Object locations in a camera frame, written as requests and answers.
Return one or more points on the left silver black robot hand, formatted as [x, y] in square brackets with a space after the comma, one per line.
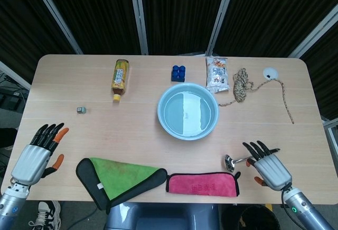
[33, 160]

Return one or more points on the metal ladle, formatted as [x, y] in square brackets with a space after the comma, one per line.
[229, 163]

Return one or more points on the white and black sneaker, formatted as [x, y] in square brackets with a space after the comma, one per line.
[45, 215]

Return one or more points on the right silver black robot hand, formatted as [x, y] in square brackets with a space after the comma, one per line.
[273, 171]

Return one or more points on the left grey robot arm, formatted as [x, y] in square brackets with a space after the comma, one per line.
[10, 206]

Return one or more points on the yellow tea bottle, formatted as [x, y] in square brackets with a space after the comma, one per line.
[120, 76]

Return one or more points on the pink cloth with black trim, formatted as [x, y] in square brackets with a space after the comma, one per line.
[200, 185]

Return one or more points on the green and black cloth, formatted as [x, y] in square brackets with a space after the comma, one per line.
[118, 177]

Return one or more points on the white snack bag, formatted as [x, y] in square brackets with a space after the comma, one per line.
[217, 75]

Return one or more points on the blue toy building block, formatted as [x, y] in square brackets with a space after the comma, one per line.
[178, 74]

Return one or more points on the light blue water basin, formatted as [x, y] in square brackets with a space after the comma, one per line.
[171, 108]

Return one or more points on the black trash bin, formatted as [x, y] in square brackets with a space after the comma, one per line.
[258, 219]

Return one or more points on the small grey cube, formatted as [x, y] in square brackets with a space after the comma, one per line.
[81, 110]

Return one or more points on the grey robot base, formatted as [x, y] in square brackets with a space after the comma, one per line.
[161, 216]

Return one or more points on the black floor device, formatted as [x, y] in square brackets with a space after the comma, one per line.
[11, 99]

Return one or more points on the grey partition post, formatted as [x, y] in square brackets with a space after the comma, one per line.
[13, 74]
[314, 34]
[138, 16]
[54, 13]
[221, 16]

